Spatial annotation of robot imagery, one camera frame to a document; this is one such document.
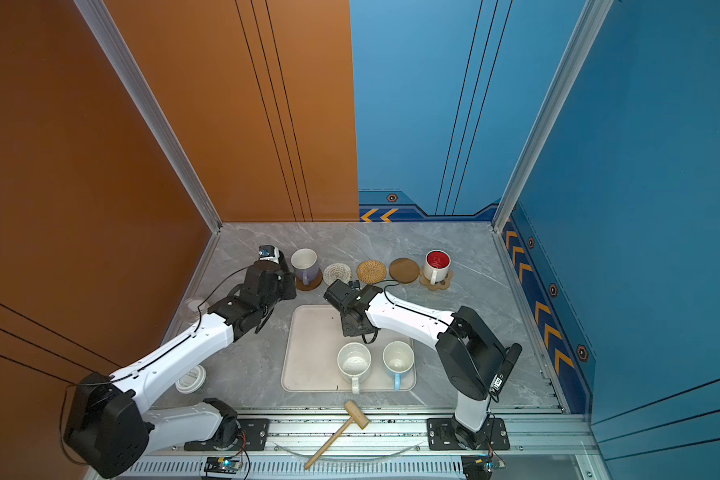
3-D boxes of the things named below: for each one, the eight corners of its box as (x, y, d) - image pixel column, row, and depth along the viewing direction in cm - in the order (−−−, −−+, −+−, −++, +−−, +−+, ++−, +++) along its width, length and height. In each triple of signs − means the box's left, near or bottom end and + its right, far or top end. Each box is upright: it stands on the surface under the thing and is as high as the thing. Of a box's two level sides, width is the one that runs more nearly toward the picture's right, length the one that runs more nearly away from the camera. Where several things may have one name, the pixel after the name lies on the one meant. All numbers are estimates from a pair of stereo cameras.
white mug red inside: (425, 289, 103) (429, 275, 96) (422, 264, 110) (425, 249, 103) (449, 289, 103) (454, 275, 96) (444, 264, 110) (448, 249, 103)
